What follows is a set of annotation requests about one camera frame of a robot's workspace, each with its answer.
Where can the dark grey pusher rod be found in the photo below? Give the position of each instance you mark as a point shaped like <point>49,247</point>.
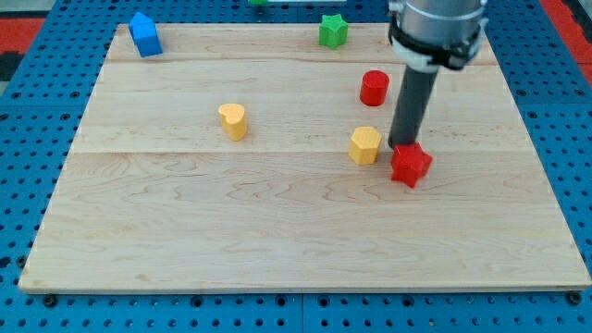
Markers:
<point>413,98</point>

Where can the yellow hexagon block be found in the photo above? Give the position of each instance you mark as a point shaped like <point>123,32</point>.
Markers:
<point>364,145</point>

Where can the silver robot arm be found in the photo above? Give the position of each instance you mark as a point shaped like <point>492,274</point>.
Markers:
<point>428,35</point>

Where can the red cylinder block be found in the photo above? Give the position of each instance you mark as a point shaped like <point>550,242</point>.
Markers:
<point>374,88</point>

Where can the red star block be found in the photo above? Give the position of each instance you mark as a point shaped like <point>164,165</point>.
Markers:
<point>410,163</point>

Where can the green star block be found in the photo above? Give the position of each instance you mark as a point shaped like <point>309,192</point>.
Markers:
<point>332,31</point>

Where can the green block at top edge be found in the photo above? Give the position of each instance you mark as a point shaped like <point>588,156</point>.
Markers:
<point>258,2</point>

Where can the wooden board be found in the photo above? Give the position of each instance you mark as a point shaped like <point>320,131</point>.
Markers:
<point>155,198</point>

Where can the yellow heart block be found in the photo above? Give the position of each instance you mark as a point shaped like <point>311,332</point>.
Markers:
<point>233,118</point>

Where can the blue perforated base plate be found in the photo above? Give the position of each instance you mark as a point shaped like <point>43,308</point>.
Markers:
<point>544,54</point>

